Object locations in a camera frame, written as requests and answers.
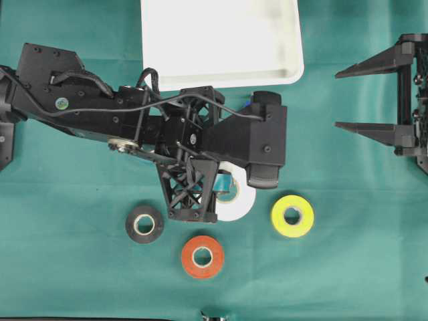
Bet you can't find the white plastic tray case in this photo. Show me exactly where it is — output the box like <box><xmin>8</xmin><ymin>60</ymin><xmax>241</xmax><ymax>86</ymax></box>
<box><xmin>140</xmin><ymin>1</ymin><xmax>304</xmax><ymax>91</ymax></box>

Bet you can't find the yellow tape roll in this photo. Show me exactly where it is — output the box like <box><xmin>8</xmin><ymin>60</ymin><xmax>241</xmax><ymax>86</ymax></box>
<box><xmin>270</xmin><ymin>195</ymin><xmax>315</xmax><ymax>238</ymax></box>

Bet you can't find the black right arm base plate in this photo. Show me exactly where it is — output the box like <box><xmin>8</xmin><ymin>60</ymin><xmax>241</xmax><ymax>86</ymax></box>
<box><xmin>416</xmin><ymin>156</ymin><xmax>428</xmax><ymax>174</ymax></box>

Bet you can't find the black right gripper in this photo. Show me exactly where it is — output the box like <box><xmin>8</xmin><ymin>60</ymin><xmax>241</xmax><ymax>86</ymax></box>
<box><xmin>334</xmin><ymin>33</ymin><xmax>427</xmax><ymax>156</ymax></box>

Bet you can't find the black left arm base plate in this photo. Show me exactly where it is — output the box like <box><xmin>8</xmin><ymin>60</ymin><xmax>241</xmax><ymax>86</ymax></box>
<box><xmin>0</xmin><ymin>122</ymin><xmax>15</xmax><ymax>171</ymax></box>

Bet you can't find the orange tape roll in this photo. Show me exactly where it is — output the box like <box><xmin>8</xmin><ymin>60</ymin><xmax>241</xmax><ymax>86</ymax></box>
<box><xmin>181</xmin><ymin>235</ymin><xmax>225</xmax><ymax>279</ymax></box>

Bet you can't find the white tape roll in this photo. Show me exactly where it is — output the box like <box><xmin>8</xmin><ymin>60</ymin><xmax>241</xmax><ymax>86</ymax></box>
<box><xmin>215</xmin><ymin>162</ymin><xmax>256</xmax><ymax>221</ymax></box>

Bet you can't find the black tape roll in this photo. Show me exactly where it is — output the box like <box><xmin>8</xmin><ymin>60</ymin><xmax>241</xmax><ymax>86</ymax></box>
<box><xmin>125</xmin><ymin>205</ymin><xmax>164</xmax><ymax>244</ymax></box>

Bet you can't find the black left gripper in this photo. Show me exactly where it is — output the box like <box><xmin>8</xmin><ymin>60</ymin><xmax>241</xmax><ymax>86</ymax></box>
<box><xmin>146</xmin><ymin>86</ymin><xmax>225</xmax><ymax>223</ymax></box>

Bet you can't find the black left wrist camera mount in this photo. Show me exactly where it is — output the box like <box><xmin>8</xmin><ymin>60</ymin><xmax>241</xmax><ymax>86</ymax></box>
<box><xmin>201</xmin><ymin>91</ymin><xmax>287</xmax><ymax>189</ymax></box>

